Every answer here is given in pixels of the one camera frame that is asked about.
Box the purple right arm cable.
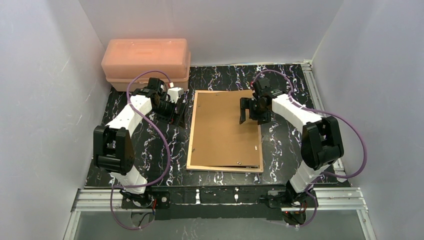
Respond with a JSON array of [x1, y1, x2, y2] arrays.
[[252, 69, 369, 228]]

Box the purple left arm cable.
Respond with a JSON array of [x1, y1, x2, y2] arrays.
[[109, 70, 172, 231]]

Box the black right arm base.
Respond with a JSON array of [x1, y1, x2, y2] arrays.
[[262, 190, 317, 211]]

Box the brown cardboard backing board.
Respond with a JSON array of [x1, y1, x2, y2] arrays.
[[190, 89, 261, 168]]

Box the aluminium front rail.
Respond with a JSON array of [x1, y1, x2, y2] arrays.
[[71, 184, 368, 212]]

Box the aluminium right side rail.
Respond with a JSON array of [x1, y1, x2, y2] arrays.
[[300, 59, 348, 184]]

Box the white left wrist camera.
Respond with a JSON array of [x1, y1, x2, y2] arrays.
[[167, 87, 184, 103]]

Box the aluminium rail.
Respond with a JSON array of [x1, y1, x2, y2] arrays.
[[300, 59, 348, 184], [71, 184, 368, 212]]

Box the pink plastic storage box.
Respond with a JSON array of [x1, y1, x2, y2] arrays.
[[101, 38, 191, 92]]

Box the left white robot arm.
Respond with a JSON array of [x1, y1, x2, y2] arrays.
[[93, 77, 186, 195]]

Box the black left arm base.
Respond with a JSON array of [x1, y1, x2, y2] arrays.
[[119, 187, 171, 210]]

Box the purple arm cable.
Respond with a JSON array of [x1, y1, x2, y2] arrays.
[[252, 69, 369, 228], [109, 70, 172, 231]]

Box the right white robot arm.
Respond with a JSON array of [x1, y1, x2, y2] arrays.
[[239, 78, 344, 196]]

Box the light wooden picture frame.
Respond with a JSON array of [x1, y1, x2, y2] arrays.
[[186, 89, 265, 174]]

